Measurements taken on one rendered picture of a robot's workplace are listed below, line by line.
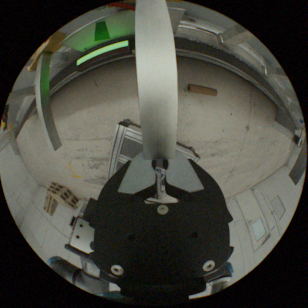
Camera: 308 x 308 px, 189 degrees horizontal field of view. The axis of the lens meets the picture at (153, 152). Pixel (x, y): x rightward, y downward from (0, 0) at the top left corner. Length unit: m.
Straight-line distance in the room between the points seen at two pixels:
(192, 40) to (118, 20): 0.18
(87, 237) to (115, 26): 0.48
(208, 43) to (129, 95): 0.81
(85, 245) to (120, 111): 1.00
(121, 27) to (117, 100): 0.83
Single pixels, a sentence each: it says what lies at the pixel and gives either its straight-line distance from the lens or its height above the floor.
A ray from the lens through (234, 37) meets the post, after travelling 0.33.
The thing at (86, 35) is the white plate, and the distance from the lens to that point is 0.29.
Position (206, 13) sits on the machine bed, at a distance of 0.54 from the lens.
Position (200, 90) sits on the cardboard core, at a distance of 0.96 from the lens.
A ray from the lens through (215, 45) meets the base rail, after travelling 0.35.
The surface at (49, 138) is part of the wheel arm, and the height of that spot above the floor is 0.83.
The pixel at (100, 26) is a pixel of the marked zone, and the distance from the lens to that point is 0.27.
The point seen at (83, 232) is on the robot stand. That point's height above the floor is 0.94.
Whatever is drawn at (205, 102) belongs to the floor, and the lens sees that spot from 1.07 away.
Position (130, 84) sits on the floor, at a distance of 0.97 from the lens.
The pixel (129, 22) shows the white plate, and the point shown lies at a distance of 0.27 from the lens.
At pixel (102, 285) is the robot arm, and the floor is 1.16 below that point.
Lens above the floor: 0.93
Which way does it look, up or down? 58 degrees down
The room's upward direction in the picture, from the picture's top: 178 degrees counter-clockwise
